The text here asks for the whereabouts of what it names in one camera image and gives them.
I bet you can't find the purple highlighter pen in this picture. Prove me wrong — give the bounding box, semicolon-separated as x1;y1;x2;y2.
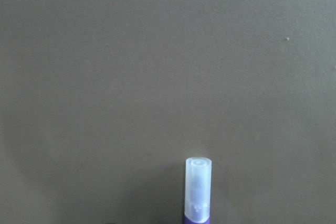
184;157;212;223

